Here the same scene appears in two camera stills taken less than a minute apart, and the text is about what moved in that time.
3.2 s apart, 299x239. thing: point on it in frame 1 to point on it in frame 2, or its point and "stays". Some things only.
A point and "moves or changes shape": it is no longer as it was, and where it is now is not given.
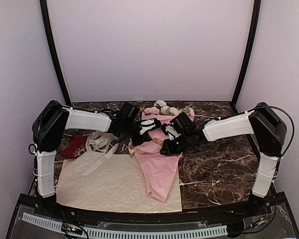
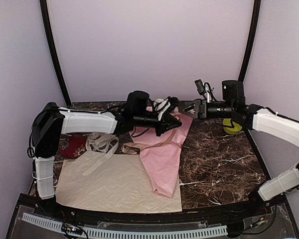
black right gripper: x=168 y=150 to x=201 y=109
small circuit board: x=72 y=229 stays
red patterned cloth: x=73 y=146 stays
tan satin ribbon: x=132 y=151 moves or changes shape
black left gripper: x=146 y=137 to x=166 y=125
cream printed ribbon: x=100 y=141 stays
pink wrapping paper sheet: x=159 y=169 moves or changes shape
